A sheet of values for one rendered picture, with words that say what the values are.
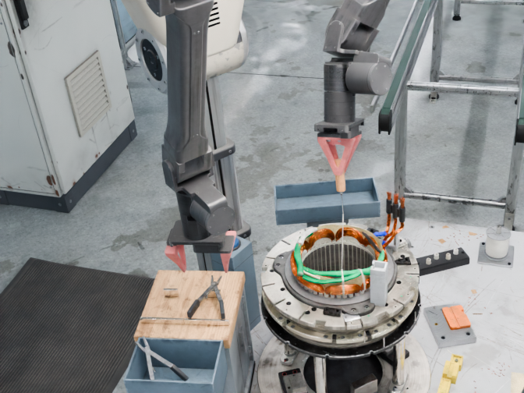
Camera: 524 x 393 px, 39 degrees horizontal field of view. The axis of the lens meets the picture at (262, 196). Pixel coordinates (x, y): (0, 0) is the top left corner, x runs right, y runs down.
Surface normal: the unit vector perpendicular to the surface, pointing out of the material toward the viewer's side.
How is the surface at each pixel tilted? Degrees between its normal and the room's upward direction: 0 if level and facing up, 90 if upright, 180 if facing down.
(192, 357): 90
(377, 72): 77
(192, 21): 108
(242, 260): 90
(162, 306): 0
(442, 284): 0
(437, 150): 0
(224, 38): 90
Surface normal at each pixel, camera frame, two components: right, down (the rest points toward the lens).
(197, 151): 0.57, 0.66
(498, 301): -0.09, -0.82
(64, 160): 0.95, 0.11
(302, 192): 0.02, 0.57
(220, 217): 0.57, 0.44
